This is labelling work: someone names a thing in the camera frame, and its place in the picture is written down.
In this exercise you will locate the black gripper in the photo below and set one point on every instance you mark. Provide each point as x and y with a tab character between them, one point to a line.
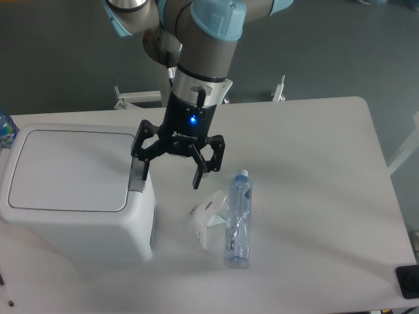
186	127

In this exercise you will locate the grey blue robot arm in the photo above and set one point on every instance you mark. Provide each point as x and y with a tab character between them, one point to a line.
208	32

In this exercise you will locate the grey trash can push button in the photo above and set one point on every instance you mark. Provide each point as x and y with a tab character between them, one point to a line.
136	181

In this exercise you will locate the white plastic trash can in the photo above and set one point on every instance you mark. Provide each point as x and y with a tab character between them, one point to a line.
68	184

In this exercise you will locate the clear plastic water bottle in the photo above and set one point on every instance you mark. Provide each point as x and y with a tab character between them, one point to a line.
238	221

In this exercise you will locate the blue labelled bottle at edge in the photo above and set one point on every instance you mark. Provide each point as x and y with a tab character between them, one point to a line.
9	130

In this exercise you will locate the black white pen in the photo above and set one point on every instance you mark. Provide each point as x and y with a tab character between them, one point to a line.
6	292

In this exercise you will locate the black device at table edge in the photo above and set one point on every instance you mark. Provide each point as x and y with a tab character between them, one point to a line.
407	277

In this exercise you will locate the white metal base frame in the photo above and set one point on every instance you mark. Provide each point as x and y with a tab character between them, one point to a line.
135	100

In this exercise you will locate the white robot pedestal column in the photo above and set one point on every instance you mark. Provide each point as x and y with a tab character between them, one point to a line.
165	49

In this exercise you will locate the white frame at right edge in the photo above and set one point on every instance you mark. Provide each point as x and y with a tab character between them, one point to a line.
406	149

